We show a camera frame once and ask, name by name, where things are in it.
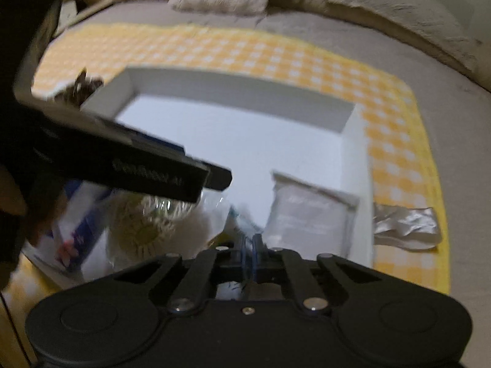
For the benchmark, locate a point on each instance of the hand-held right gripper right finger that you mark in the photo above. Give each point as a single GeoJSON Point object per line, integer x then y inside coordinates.
{"type": "Point", "coordinates": [256, 257]}

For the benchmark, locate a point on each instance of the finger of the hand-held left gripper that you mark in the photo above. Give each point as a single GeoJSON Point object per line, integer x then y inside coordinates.
{"type": "Point", "coordinates": [161, 143]}
{"type": "Point", "coordinates": [220, 179]}

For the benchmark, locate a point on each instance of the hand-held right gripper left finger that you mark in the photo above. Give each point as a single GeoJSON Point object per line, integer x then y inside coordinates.
{"type": "Point", "coordinates": [243, 257]}

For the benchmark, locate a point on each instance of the white cardboard box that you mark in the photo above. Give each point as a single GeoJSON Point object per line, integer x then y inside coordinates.
{"type": "Point", "coordinates": [230, 130]}

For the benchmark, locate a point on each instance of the grey packet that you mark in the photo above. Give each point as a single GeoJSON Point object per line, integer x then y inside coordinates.
{"type": "Point", "coordinates": [310, 214]}

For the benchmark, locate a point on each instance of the blue white wet wipes pack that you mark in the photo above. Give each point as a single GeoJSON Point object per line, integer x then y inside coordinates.
{"type": "Point", "coordinates": [76, 230]}

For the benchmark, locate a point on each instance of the clear bag with cream scrunchie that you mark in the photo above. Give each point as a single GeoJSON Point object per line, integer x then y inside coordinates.
{"type": "Point", "coordinates": [147, 230]}

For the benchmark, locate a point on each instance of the person's left hand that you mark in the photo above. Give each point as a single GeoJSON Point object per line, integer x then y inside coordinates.
{"type": "Point", "coordinates": [11, 191]}

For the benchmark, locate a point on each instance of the yellow checked cloth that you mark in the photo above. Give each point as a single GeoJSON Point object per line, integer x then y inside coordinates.
{"type": "Point", "coordinates": [268, 57]}

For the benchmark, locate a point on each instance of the silver foil wrapper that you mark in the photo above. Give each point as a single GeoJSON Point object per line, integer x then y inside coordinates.
{"type": "Point", "coordinates": [406, 224]}

